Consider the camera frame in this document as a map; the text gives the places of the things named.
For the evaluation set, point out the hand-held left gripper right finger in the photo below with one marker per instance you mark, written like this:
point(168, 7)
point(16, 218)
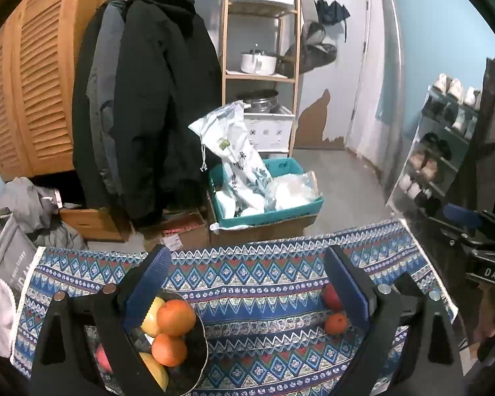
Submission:
point(346, 284)

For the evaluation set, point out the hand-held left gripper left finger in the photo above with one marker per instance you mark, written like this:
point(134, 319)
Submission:
point(148, 286)

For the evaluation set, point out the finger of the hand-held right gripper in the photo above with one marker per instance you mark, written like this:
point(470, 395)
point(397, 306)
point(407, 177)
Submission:
point(460, 213)
point(445, 233)

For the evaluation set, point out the red apple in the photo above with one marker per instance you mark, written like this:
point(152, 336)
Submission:
point(331, 299)
point(103, 359)

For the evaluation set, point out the yellow-green pear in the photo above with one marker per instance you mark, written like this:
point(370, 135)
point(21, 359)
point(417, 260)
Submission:
point(150, 324)

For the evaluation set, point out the glass bowl with gold rim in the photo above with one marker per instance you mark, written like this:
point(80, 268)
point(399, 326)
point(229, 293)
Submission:
point(189, 363)

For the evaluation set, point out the person's right hand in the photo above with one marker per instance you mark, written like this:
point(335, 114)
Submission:
point(484, 313)

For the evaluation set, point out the orange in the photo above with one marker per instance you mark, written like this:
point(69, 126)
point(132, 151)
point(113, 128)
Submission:
point(169, 350)
point(336, 324)
point(176, 317)

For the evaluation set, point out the cardboard box with red print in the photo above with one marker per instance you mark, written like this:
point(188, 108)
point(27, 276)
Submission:
point(181, 235)

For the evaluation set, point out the shoe rack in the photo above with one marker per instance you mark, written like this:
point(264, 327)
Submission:
point(408, 161)

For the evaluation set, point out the low wooden crate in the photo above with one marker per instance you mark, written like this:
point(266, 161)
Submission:
point(90, 222)

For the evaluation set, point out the yellow lemon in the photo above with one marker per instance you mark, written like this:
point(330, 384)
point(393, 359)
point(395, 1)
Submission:
point(156, 373)

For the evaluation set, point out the blue patterned tablecloth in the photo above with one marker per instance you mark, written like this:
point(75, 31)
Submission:
point(251, 297)

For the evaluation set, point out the plain cardboard box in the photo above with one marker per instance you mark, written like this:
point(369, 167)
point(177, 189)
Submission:
point(264, 231)

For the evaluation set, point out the teal plastic crate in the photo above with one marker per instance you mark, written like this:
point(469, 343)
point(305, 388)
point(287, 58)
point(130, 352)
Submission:
point(272, 214)

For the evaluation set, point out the clear plastic bag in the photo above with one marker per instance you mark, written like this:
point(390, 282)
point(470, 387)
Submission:
point(293, 189)

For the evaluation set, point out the group of shoes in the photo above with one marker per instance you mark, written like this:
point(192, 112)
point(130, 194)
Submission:
point(453, 88)

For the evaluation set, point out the grey fabric bag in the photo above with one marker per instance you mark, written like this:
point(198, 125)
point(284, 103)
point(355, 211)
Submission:
point(12, 255)

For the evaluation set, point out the grey clothing pile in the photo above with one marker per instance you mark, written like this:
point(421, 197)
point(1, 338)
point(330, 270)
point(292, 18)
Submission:
point(29, 202)

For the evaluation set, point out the printed white plastic bag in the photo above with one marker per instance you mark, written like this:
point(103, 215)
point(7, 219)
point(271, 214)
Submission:
point(231, 144)

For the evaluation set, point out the white drawer box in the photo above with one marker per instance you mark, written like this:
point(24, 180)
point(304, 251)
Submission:
point(272, 132)

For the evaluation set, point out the white door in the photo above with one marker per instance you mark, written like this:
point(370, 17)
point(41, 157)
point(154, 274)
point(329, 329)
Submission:
point(361, 49)

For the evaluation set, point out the black jacket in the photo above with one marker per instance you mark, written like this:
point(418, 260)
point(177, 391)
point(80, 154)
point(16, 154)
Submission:
point(156, 90)

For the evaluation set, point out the grey jacket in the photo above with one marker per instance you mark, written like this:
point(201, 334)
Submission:
point(105, 90)

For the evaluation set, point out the metal pot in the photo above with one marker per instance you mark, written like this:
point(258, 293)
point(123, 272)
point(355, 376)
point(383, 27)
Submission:
point(260, 103)

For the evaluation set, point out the dark hanging bag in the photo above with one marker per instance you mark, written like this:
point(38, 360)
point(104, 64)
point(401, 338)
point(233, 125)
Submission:
point(313, 55)

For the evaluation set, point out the wooden shelf rack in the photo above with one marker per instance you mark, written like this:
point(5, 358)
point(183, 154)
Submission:
point(251, 77)

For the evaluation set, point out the white cooking pot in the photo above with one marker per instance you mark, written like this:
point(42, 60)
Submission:
point(262, 64)

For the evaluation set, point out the dark folded umbrella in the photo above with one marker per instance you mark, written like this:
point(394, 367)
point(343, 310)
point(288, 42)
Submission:
point(332, 10)

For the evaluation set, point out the wooden louvered wardrobe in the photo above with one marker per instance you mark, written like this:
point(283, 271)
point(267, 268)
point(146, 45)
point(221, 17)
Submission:
point(37, 70)

